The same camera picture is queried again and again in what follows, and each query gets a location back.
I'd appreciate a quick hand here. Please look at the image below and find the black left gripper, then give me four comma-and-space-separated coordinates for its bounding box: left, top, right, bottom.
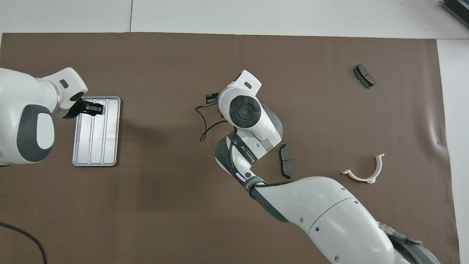
62, 98, 105, 120

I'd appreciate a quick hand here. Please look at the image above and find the silver metal grooved tray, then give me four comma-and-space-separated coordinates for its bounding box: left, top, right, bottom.
72, 96, 121, 167

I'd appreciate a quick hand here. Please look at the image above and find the long dark grey brake pad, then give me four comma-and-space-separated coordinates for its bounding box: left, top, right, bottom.
279, 144, 294, 180

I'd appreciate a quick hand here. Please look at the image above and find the brown paper table mat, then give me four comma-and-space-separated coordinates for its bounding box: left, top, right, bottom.
0, 32, 461, 264

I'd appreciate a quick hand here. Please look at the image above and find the short dark grey brake pad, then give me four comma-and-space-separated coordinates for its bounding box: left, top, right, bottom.
353, 64, 377, 89

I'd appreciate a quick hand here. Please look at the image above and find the black ribbed device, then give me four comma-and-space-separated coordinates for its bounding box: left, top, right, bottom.
442, 0, 469, 23

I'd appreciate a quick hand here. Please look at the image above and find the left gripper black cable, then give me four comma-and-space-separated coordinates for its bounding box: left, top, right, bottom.
0, 221, 47, 264

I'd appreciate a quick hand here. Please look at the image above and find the white plastic half-ring clamp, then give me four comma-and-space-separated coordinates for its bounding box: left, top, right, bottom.
341, 154, 385, 184

